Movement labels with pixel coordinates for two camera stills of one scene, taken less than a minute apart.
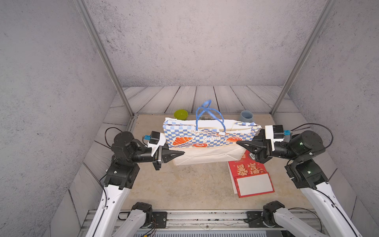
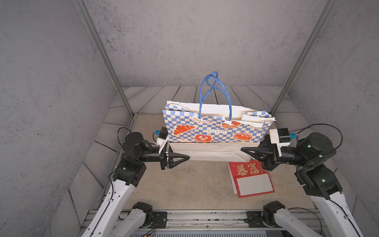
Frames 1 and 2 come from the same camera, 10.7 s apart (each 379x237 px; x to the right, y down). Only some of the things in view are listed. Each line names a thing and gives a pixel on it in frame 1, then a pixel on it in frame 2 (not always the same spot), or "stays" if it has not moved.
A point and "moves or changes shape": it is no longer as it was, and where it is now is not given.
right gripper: (257, 144) → (270, 162)
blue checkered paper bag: (208, 139) moves or changes shape
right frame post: (326, 13) stays
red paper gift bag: (248, 177) stays
